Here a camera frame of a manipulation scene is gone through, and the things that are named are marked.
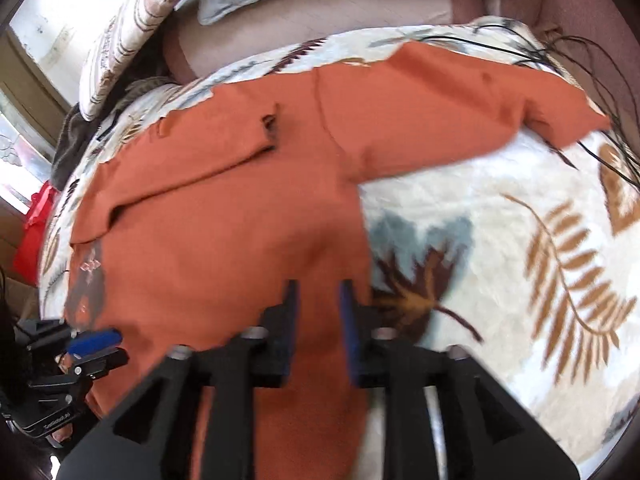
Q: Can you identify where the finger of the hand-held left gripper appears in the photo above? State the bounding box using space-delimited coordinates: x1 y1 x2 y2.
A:
29 347 129 393
27 320 124 358

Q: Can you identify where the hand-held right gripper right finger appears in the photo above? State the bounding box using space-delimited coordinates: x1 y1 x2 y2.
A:
340 280 582 480

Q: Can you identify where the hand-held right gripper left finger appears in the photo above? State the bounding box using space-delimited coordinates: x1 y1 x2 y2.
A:
57 280 301 480

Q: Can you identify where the orange garment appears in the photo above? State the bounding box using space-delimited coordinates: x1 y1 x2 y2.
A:
62 42 613 480

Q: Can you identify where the red bag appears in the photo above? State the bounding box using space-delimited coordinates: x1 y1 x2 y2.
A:
12 182 61 286

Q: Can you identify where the leaf print fleece blanket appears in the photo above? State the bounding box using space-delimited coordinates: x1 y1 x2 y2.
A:
37 17 640 480

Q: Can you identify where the dark grey cloth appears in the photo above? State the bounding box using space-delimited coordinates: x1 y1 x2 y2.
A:
52 77 171 186

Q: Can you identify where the window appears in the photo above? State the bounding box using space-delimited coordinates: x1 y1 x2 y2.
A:
0 10 83 211

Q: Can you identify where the beige patterned quilt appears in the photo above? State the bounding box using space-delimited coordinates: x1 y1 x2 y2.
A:
80 0 226 121

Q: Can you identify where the pink quilted sofa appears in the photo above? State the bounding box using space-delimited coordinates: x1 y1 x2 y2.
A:
165 0 640 86

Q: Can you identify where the thin black cord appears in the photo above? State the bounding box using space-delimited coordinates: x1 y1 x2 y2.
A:
415 17 640 186

